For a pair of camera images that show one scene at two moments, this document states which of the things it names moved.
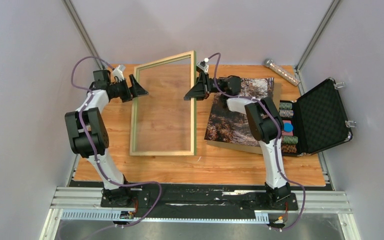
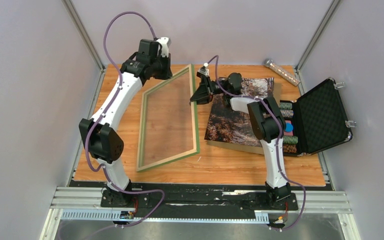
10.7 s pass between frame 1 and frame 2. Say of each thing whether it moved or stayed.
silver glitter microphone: stayed
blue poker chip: stayed
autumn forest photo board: stayed
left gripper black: moved
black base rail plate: stayed
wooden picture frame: moved
